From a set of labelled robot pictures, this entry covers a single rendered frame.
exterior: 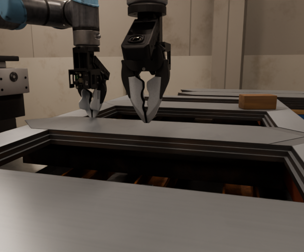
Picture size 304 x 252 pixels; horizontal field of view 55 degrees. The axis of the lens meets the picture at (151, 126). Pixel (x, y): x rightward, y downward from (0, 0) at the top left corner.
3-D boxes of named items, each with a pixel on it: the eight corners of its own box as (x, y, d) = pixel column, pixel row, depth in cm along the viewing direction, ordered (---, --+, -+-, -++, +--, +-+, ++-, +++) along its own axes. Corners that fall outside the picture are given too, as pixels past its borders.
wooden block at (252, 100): (268, 106, 111) (270, 93, 110) (276, 109, 105) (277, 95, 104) (237, 107, 110) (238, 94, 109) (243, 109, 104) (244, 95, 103)
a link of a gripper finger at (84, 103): (76, 121, 86) (74, 89, 84) (85, 117, 91) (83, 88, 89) (85, 121, 85) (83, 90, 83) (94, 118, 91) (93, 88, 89)
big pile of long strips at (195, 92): (314, 101, 174) (315, 91, 173) (337, 111, 136) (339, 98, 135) (182, 97, 194) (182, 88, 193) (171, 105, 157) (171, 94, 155)
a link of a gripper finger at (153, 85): (167, 118, 60) (167, 73, 58) (161, 124, 55) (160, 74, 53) (152, 118, 61) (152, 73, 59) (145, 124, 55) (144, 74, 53)
